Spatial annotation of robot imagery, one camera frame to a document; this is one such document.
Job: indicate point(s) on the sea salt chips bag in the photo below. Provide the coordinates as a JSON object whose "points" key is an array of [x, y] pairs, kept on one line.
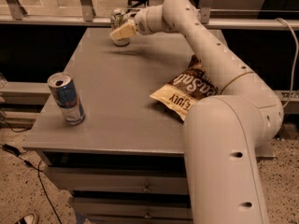
{"points": [[186, 89]]}

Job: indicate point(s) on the green white 7up can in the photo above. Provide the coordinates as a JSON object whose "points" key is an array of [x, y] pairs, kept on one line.
{"points": [[118, 18]]}

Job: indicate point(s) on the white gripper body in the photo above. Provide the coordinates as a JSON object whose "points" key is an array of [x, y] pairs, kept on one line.
{"points": [[143, 23]]}

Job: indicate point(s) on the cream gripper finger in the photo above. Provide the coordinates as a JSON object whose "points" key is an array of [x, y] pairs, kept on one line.
{"points": [[126, 30]]}

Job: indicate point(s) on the metal railing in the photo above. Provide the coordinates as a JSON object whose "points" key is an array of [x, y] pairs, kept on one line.
{"points": [[215, 14]]}

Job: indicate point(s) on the grey drawer cabinet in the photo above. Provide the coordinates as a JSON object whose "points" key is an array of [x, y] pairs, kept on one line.
{"points": [[124, 164]]}

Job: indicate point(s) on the white shoe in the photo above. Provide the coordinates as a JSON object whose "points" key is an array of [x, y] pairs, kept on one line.
{"points": [[28, 219]]}

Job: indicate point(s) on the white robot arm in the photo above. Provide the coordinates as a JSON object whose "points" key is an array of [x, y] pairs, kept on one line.
{"points": [[221, 132]]}

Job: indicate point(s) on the blue silver Red Bull can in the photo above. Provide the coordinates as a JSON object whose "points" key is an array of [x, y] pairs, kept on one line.
{"points": [[63, 90]]}

